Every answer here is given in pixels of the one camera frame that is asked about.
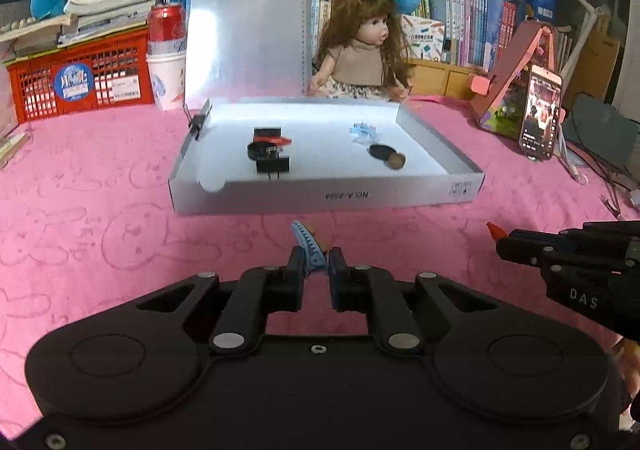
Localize smartphone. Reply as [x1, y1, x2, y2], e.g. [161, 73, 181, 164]
[518, 62, 563, 162]

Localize white paper cup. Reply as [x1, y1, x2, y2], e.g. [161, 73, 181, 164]
[146, 52, 187, 111]

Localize pink phone stand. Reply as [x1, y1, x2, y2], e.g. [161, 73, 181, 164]
[467, 20, 568, 138]

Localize brown cardboard sheet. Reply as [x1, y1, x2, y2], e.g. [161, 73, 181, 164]
[575, 15, 621, 103]

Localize red soda can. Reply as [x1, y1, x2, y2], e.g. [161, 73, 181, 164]
[147, 3, 187, 56]

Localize red plastic crate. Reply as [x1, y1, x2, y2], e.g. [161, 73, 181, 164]
[2, 27, 156, 123]

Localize flat books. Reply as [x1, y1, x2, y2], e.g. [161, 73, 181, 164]
[0, 127, 31, 168]

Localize white plastic tube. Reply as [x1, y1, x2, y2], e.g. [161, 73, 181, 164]
[560, 0, 608, 96]

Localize row of upright books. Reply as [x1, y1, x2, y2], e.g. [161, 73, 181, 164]
[310, 0, 518, 71]

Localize person's right hand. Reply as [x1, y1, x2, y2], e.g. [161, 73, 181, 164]
[612, 339, 640, 401]

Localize dark grey flat object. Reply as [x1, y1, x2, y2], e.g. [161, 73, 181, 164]
[562, 92, 640, 176]

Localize black binder clip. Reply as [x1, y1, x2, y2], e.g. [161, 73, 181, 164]
[256, 157, 291, 179]
[184, 99, 213, 141]

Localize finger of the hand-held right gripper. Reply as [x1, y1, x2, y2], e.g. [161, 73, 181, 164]
[495, 228, 568, 267]
[559, 221, 640, 251]

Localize translucent clipboard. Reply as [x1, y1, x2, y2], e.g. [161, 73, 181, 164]
[184, 0, 313, 113]

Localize black cables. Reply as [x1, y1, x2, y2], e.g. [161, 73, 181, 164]
[597, 170, 632, 222]

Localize colourful patterned box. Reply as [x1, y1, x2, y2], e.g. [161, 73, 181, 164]
[400, 14, 446, 62]

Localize light blue hair clip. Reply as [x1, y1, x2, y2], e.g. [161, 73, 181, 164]
[348, 122, 383, 146]

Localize pink rabbit-pattern blanket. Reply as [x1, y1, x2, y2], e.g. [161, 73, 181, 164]
[0, 92, 640, 438]

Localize brown-haired doll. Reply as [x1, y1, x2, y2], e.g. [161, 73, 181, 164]
[309, 0, 413, 102]

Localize blue toothed hair clip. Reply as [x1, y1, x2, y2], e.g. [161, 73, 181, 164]
[291, 221, 331, 278]

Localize wooden drawer box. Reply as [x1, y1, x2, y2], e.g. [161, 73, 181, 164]
[407, 59, 483, 98]

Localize black and brown hair clip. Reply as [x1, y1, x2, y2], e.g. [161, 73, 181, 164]
[368, 144, 407, 171]

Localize white cardboard box tray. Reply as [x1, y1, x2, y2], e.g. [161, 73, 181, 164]
[167, 97, 485, 217]

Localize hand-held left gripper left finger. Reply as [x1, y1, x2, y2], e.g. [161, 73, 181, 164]
[132, 246, 306, 356]

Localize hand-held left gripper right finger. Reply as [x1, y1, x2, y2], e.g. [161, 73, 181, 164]
[327, 247, 501, 356]

